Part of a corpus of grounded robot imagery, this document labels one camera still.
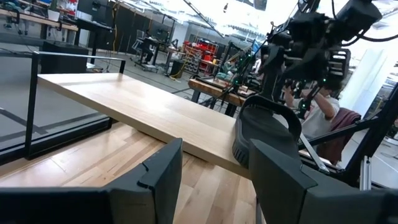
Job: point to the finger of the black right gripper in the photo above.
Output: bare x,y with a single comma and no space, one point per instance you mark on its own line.
270,74

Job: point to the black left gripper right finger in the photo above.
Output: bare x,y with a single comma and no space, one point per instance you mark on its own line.
280,186

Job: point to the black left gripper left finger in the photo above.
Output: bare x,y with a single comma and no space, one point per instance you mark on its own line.
161,186

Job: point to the black foam slide sandal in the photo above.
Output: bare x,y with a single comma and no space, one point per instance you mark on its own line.
264,130

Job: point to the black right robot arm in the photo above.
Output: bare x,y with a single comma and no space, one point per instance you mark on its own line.
357,15

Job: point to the teal green machine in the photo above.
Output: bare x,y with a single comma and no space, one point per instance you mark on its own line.
225,74

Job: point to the wooden background table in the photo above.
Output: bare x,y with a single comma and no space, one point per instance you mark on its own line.
214,90

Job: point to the person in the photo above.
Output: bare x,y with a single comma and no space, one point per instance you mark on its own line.
317,121

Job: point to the red storage rack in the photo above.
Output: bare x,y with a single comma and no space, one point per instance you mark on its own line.
205,51

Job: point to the maroon cloth covered chair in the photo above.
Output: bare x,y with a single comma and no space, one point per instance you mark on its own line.
342,130

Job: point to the silver upright aluminium extrusion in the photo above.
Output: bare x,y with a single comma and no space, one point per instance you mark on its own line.
365,174

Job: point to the black waste bin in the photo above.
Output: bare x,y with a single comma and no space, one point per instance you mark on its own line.
177,70

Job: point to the black cabinet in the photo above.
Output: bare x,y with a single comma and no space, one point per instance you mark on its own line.
62,59

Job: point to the long wooden workbench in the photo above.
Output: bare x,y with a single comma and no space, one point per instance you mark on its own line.
37,20

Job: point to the silver table edge rail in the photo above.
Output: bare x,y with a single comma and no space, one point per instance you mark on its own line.
314,154

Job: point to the wooden shelf with black frame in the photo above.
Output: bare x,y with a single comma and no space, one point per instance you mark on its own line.
155,115

